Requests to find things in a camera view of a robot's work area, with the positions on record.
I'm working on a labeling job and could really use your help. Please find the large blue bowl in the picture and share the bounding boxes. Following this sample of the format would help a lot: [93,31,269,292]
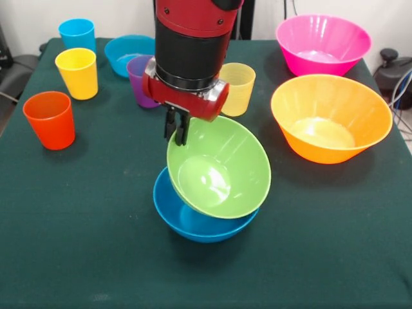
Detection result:
[153,166,260,244]

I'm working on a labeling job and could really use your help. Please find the tangle of floor cables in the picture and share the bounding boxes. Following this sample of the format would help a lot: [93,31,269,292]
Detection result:
[388,69,412,142]

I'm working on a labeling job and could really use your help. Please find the black wall cables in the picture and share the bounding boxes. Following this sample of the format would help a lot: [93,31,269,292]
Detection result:
[282,0,299,17]

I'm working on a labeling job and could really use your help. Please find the orange bowl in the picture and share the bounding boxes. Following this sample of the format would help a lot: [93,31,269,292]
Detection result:
[270,73,394,165]

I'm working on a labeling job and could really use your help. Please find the purple cup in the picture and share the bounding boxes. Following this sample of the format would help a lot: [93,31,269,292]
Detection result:
[126,55,162,109]

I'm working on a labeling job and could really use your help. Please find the pink bowl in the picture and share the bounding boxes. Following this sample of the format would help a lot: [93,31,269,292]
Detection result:
[275,14,372,78]

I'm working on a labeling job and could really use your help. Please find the red cup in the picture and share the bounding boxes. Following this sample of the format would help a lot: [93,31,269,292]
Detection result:
[22,91,76,151]

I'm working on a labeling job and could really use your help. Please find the small blue bowl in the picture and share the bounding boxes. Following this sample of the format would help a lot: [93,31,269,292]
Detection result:
[104,34,157,79]

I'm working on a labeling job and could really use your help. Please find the blue cup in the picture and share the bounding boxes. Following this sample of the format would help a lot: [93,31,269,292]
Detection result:
[58,18,97,54]

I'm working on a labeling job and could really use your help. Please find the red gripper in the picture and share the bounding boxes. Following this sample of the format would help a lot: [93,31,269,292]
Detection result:
[142,57,230,147]

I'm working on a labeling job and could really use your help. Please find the green bowl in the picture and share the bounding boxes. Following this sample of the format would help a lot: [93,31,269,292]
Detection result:
[166,115,272,220]

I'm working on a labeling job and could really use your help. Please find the dark green tablecloth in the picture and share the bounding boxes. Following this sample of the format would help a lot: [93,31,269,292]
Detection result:
[0,37,412,309]

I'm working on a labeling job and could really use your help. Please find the pale translucent yellow cup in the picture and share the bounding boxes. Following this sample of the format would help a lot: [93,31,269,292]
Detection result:
[220,62,257,117]

